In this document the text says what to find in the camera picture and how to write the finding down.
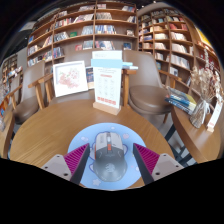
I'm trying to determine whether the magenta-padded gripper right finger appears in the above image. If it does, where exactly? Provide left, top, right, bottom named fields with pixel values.
left=133, top=143, right=184, bottom=185

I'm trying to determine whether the grey and orange computer mouse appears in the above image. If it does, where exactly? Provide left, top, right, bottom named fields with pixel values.
left=92, top=131, right=128, bottom=183

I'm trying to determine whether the round light blue mouse pad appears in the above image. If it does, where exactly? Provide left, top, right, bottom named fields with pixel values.
left=67, top=122, right=149, bottom=191

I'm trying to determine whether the dark cover book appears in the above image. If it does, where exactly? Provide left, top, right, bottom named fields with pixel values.
left=85, top=66, right=95, bottom=90

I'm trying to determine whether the brown leather wooden armchair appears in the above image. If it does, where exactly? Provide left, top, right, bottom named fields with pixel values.
left=123, top=49, right=183, bottom=124
left=4, top=61, right=46, bottom=125
left=28, top=49, right=138, bottom=108

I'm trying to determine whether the white framed floral picture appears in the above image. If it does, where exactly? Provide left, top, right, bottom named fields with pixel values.
left=52, top=60, right=89, bottom=98

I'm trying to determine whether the round wooden side table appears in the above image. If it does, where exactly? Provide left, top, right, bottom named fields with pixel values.
left=0, top=106, right=16, bottom=159
left=171, top=103, right=224, bottom=164

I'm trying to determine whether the stack of books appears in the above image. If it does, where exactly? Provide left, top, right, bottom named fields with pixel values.
left=164, top=87, right=198, bottom=116

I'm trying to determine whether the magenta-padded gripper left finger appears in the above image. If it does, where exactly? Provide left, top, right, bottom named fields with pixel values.
left=41, top=143, right=91, bottom=185

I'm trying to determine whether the curved wooden bookshelf with books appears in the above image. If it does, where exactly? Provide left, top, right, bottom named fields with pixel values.
left=137, top=8, right=224, bottom=98

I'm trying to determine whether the white sign on wooden stand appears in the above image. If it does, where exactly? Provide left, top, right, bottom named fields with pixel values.
left=90, top=59, right=124, bottom=116

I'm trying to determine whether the distant wooden bookshelf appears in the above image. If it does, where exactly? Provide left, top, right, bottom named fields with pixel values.
left=0, top=54, right=24, bottom=84

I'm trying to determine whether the light blue book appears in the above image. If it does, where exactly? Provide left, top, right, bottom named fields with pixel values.
left=121, top=61, right=139, bottom=71

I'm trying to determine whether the small white sign card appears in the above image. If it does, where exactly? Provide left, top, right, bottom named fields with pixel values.
left=206, top=99, right=224, bottom=133

